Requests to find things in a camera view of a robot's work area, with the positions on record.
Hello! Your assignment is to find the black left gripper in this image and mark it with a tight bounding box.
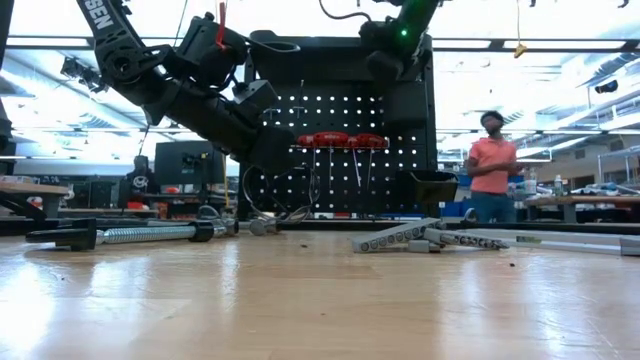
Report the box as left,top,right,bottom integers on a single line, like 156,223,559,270
147,78,297,176

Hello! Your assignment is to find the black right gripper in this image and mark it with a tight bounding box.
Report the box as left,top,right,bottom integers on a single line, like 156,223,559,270
364,34,432,84

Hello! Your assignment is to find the red T-handle hex key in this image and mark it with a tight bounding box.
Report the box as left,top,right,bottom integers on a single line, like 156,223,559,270
297,133,322,191
313,131,351,190
354,132,390,190
347,139,363,190

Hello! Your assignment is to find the clear safety glasses black frame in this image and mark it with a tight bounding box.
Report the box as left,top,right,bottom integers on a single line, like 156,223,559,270
241,163,274,224
277,167,322,227

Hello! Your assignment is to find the black C-clamp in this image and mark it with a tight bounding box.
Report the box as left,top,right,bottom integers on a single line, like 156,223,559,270
24,217,242,253

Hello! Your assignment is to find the black pegboard tool stand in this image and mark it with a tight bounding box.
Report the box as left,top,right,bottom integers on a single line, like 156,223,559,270
237,29,441,222

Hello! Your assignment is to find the black computer monitor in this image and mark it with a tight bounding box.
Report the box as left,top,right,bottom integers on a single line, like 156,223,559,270
153,140,227,187

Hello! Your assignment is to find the person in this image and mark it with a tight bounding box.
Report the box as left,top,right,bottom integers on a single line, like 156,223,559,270
463,109,524,224
123,154,157,210

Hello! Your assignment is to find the black plastic pegboard bin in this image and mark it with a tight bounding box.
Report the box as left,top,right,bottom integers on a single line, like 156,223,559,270
397,169,460,206

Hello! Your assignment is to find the black equipment box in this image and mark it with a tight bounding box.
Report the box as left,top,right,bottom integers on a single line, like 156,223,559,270
74,179,117,210

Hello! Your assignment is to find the black ceiling mounted device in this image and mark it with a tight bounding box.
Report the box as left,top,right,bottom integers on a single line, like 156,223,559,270
59,55,110,95

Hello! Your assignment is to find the wooden workbench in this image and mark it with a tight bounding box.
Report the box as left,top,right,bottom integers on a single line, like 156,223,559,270
0,180,70,221
522,194,640,225

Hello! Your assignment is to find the yellow hanging cable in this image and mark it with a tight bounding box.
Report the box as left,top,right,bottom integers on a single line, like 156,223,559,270
218,164,230,211

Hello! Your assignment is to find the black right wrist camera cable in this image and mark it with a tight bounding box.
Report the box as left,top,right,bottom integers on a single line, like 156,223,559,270
318,0,374,24

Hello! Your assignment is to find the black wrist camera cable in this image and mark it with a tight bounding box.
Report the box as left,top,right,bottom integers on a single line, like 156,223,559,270
247,30,302,55
318,0,374,24

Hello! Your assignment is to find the long wire tool holder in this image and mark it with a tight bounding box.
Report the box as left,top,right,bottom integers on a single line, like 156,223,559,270
292,134,391,151

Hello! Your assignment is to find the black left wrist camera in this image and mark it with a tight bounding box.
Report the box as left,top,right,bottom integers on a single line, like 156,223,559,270
177,12,250,86

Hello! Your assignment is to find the hanging black cable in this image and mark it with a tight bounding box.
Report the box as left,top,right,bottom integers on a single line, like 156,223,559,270
130,0,190,190

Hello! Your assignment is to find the black left wrist camera cable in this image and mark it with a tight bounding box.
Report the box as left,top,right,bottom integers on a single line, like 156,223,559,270
247,30,302,55

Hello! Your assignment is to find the red cable tie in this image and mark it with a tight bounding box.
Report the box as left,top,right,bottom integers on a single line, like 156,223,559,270
215,0,229,51

